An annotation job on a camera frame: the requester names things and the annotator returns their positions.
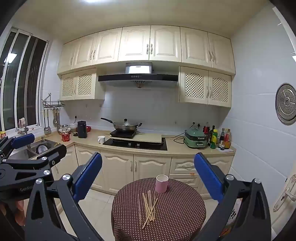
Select beige kitchen countertop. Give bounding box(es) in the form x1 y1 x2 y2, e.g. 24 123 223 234
53 128 236 161

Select metal wall rack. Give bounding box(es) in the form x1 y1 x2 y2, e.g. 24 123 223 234
41 93 66 108

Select black range hood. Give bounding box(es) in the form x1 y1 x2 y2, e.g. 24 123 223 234
97 62 179 89

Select dark sauce bottle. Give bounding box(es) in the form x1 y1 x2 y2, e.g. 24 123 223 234
219 128 226 149

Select black electric kettle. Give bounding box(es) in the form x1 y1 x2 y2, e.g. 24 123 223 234
77 120 88 139

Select green electric cooker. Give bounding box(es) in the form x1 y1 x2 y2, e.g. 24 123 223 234
184 128 208 149

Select hanging steel spatula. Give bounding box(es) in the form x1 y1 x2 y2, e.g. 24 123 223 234
43 109 52 135

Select black glass gas stove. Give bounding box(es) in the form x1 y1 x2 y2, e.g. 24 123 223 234
102 137 168 151

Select glass wok lid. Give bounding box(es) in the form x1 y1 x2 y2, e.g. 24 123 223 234
115 118 137 127

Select cream upper wall cabinets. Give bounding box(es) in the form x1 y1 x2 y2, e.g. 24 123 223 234
57 25 236 75

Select steel sink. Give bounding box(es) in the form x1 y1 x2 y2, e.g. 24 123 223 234
9 138 64 161

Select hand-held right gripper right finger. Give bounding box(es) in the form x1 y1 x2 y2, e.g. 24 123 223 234
194 152 272 241

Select dark glass bottle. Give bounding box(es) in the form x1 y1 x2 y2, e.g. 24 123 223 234
209 125 216 146

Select beige board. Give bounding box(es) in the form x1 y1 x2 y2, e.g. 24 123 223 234
110 133 163 144

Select steel wok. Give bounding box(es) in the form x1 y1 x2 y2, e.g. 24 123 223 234
100 117 143 133

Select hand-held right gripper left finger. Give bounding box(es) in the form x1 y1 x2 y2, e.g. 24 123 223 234
24 152 103 241

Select person's left hand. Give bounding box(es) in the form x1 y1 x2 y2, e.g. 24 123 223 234
0 199 25 227

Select sliding window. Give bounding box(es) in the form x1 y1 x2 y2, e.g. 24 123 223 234
0 27 50 135

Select round steel steamer plate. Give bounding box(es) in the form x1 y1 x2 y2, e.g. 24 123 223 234
275 83 296 126

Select black induction cooker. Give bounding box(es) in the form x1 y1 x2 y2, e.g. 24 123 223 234
109 129 141 139

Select silver door handle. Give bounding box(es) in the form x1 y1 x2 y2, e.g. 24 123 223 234
273 173 296 213

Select cream lower cabinets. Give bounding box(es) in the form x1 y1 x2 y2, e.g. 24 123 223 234
49 145 235 200

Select white rice bag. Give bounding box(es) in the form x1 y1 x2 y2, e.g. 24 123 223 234
225 201 242 232

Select pink cup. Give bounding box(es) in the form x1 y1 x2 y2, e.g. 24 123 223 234
155 175 169 194

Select group of wooden chopsticks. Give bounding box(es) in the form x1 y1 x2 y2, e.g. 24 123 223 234
138 190 159 229

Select brown polka dot tablecloth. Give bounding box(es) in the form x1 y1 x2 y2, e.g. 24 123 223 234
111 178 207 241

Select cream lattice door cabinet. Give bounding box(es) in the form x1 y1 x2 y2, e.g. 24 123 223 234
59 68 106 101
178 66 232 108

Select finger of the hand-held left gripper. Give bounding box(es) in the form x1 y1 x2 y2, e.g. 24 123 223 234
0 145 67 183
0 134 35 163

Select steel pot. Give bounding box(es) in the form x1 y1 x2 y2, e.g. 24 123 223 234
35 144 50 154

